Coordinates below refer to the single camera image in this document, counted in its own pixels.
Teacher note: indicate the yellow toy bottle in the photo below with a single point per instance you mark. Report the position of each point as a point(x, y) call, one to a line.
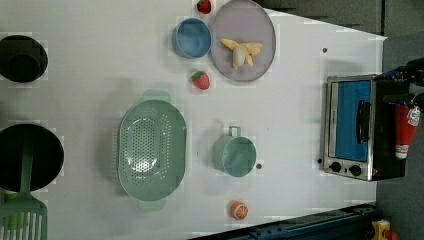
point(383, 231)

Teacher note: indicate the silver toaster oven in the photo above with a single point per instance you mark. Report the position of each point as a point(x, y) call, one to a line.
point(359, 132)

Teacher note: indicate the plush orange half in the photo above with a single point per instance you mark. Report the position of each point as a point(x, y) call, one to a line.
point(239, 210)

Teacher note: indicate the round lavender plate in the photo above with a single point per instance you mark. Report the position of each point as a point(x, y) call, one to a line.
point(243, 21)

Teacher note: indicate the green slotted spatula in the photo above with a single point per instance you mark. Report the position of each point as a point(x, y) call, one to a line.
point(24, 217)

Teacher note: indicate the yellow plush peeled banana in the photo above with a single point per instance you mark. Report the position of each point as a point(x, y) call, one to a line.
point(242, 53)

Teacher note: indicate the green oval colander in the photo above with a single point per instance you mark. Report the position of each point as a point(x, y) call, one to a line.
point(152, 150)

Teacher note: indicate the red plush ketchup bottle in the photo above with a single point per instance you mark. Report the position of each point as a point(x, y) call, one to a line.
point(406, 123)

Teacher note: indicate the red plush strawberry near plate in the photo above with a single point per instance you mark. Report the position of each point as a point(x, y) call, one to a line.
point(201, 80)

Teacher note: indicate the blue plastic bowl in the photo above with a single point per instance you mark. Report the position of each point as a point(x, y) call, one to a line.
point(191, 38)

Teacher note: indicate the green cup with handle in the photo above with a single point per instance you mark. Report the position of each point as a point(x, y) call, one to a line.
point(234, 154)

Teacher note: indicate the red plush strawberry at edge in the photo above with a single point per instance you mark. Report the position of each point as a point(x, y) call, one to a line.
point(204, 6)

